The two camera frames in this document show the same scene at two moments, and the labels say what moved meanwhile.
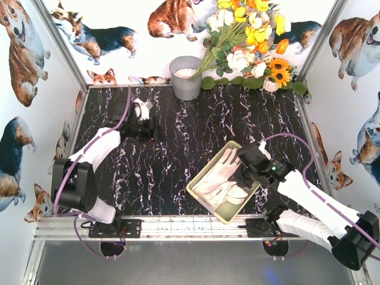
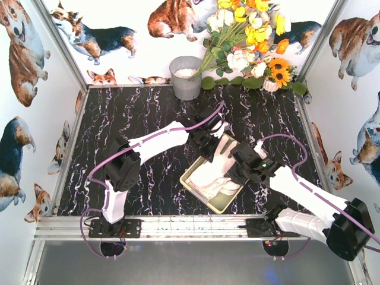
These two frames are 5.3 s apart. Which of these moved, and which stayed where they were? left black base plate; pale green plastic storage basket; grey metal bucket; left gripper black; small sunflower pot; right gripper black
Moved: pale green plastic storage basket; left gripper black
Stayed: small sunflower pot; left black base plate; grey metal bucket; right gripper black
